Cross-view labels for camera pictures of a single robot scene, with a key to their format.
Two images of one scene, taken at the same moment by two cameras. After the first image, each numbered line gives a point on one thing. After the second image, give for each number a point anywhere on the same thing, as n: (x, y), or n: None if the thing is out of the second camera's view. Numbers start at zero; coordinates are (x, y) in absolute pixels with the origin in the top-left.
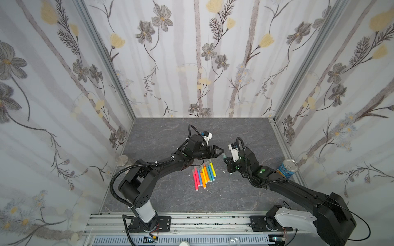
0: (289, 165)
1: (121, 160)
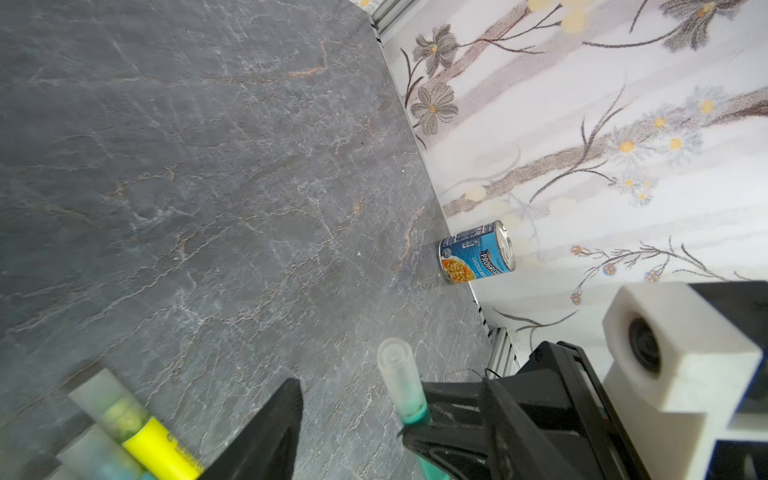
0: (479, 253)
1: None
